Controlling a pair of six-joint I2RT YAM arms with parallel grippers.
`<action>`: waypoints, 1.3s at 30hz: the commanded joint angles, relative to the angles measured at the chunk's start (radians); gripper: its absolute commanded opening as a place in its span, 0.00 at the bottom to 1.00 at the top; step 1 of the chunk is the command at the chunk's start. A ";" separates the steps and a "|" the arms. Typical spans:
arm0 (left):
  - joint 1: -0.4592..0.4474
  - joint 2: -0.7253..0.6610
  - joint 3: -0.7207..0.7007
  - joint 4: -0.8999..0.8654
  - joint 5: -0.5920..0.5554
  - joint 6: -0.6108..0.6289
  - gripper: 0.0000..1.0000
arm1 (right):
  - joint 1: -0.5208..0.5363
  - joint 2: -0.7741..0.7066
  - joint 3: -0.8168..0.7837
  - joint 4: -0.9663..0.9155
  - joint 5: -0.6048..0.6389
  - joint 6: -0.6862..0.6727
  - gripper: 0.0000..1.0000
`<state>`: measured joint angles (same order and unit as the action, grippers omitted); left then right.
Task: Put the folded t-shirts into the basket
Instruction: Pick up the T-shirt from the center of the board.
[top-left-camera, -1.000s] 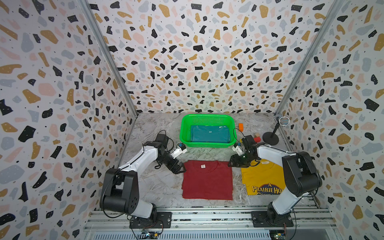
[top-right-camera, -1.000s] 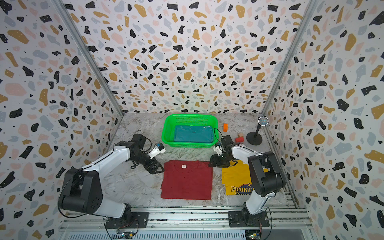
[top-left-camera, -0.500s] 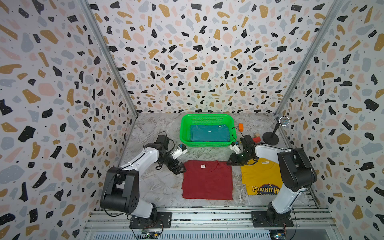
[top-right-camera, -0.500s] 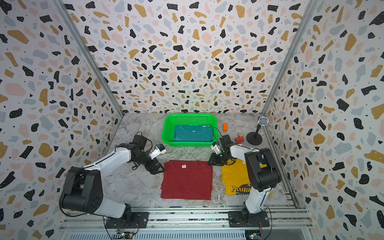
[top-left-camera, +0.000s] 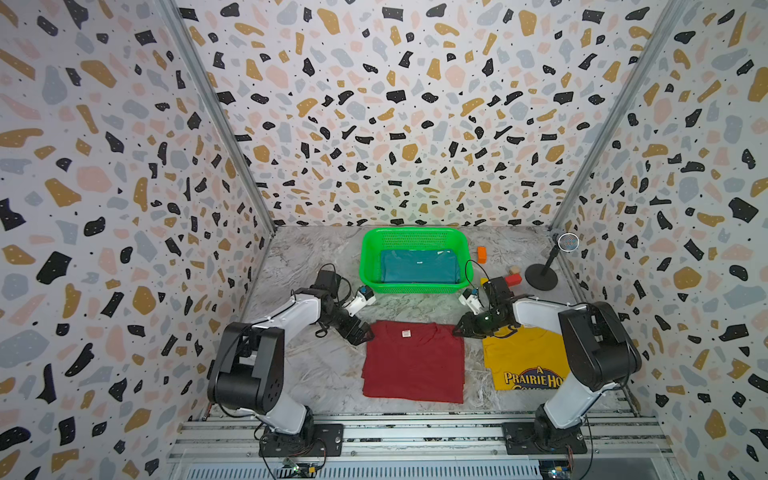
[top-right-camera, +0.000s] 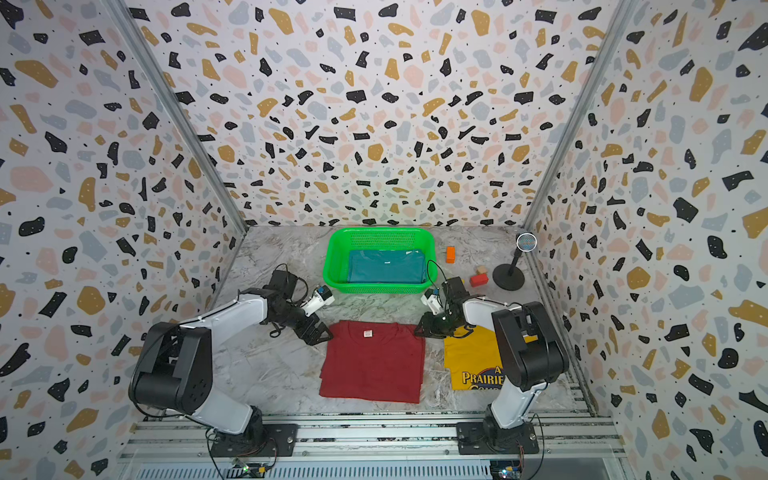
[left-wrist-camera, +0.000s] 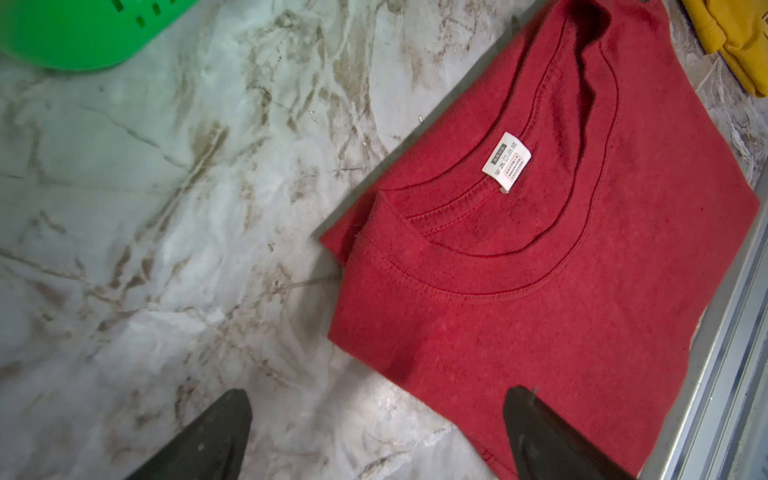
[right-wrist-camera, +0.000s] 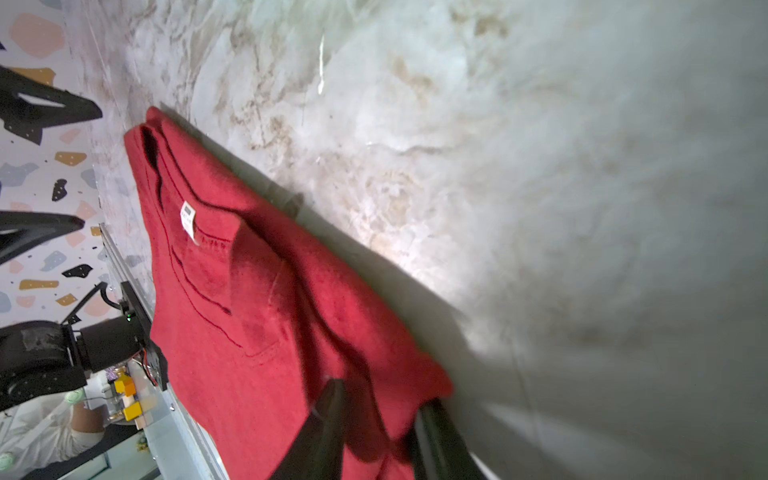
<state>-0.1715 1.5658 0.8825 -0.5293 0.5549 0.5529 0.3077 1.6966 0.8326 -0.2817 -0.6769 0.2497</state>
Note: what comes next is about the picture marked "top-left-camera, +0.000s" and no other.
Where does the red t-shirt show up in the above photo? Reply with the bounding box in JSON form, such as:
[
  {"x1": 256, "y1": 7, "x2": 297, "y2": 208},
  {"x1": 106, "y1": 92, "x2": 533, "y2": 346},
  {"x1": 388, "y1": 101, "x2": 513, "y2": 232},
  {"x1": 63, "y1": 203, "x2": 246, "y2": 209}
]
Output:
[{"x1": 362, "y1": 321, "x2": 465, "y2": 404}]

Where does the teal t-shirt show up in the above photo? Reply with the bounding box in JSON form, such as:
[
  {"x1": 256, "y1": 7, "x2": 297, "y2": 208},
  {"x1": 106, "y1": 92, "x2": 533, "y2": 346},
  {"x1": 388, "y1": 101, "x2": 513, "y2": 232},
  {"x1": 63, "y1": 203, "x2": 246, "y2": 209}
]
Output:
[{"x1": 381, "y1": 249, "x2": 461, "y2": 284}]

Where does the green plastic basket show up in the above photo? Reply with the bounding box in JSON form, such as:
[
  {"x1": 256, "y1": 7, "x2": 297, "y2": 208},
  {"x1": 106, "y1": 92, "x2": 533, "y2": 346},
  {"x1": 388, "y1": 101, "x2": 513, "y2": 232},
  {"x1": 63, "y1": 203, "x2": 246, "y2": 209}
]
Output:
[{"x1": 359, "y1": 227, "x2": 474, "y2": 294}]

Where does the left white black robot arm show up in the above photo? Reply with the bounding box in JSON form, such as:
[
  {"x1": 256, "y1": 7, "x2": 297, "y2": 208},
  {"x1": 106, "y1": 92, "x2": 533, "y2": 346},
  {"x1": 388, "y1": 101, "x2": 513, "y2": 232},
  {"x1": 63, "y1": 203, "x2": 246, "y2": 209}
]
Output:
[{"x1": 207, "y1": 269, "x2": 376, "y2": 437}]

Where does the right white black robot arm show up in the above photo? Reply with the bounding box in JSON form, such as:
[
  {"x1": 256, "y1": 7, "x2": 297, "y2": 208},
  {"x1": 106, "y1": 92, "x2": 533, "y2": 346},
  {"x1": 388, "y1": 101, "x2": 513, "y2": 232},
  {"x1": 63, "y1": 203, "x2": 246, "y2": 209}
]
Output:
[{"x1": 453, "y1": 277, "x2": 642, "y2": 436}]

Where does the yellow printed folded t-shirt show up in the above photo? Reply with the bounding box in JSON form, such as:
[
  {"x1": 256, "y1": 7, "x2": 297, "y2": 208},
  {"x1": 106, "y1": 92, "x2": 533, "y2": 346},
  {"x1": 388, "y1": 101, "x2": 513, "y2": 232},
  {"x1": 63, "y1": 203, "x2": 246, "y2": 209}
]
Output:
[{"x1": 482, "y1": 327, "x2": 570, "y2": 391}]

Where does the red wooden block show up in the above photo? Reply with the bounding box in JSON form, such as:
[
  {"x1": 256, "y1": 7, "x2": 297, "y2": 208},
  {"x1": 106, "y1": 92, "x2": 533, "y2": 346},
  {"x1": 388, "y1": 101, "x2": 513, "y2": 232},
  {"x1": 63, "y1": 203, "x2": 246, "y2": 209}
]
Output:
[{"x1": 505, "y1": 273, "x2": 523, "y2": 287}]

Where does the black stand with round gauge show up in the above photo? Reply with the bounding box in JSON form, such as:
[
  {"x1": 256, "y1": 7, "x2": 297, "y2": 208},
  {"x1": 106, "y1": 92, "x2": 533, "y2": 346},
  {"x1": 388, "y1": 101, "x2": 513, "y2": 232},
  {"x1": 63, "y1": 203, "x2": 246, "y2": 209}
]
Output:
[{"x1": 524, "y1": 232, "x2": 580, "y2": 291}]

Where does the left green circuit board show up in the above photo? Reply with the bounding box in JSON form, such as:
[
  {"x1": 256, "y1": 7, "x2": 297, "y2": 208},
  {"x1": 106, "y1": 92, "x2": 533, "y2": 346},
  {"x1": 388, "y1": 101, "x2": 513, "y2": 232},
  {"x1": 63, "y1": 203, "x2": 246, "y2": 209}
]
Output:
[{"x1": 281, "y1": 458, "x2": 321, "y2": 479}]

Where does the green circuit board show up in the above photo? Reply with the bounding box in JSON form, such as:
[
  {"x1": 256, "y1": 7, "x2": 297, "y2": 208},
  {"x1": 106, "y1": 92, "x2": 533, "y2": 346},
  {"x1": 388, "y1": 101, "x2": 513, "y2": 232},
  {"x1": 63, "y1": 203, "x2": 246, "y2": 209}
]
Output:
[
  {"x1": 281, "y1": 458, "x2": 321, "y2": 479},
  {"x1": 539, "y1": 460, "x2": 573, "y2": 480}
]

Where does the right green circuit board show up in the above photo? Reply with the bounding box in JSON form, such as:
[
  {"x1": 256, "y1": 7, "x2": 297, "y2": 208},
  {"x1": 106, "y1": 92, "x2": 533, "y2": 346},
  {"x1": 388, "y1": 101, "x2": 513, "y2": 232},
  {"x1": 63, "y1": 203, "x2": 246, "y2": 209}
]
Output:
[{"x1": 539, "y1": 460, "x2": 573, "y2": 480}]

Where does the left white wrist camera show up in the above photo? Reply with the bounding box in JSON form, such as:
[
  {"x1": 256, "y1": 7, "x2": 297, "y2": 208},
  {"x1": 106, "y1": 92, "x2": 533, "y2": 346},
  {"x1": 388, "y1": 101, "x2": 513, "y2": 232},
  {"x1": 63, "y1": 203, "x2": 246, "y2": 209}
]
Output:
[{"x1": 345, "y1": 285, "x2": 376, "y2": 316}]

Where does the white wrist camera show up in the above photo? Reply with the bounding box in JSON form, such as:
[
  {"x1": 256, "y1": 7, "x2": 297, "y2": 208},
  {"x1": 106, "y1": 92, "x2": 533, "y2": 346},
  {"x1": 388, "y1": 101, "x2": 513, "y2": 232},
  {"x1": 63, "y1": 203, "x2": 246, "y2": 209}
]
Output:
[
  {"x1": 459, "y1": 288, "x2": 483, "y2": 315},
  {"x1": 345, "y1": 285, "x2": 376, "y2": 316}
]

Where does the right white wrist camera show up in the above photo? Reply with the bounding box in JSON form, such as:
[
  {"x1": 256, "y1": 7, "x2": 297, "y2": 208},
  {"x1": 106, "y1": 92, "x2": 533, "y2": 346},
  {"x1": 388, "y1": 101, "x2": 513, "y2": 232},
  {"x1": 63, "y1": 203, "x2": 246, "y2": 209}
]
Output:
[{"x1": 459, "y1": 288, "x2": 483, "y2": 315}]

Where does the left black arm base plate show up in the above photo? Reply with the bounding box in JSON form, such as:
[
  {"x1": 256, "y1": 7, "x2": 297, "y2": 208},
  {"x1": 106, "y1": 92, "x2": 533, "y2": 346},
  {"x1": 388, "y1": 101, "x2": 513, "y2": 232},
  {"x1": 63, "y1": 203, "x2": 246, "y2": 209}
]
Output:
[{"x1": 259, "y1": 423, "x2": 344, "y2": 458}]

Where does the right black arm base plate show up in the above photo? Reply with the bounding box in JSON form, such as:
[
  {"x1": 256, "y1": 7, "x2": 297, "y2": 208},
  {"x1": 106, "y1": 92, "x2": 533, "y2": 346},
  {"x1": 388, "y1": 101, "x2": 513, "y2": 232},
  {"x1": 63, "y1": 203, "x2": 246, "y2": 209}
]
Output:
[{"x1": 501, "y1": 422, "x2": 588, "y2": 455}]

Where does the aluminium rail frame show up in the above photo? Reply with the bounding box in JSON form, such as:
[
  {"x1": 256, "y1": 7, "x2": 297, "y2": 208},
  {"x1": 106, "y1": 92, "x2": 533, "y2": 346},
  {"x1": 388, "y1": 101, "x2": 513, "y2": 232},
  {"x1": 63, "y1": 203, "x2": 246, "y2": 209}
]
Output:
[{"x1": 169, "y1": 412, "x2": 684, "y2": 479}]

